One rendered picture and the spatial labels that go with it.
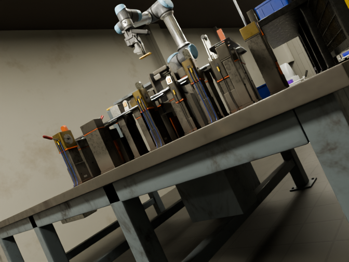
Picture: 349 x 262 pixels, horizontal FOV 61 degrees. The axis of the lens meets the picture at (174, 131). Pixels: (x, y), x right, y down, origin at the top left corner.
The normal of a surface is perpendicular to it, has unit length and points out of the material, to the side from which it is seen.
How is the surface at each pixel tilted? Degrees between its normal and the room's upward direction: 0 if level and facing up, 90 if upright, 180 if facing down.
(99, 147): 90
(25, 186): 90
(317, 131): 90
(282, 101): 90
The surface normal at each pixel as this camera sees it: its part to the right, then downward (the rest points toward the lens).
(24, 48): 0.66, -0.33
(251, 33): -0.37, 0.15
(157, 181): -0.62, 0.26
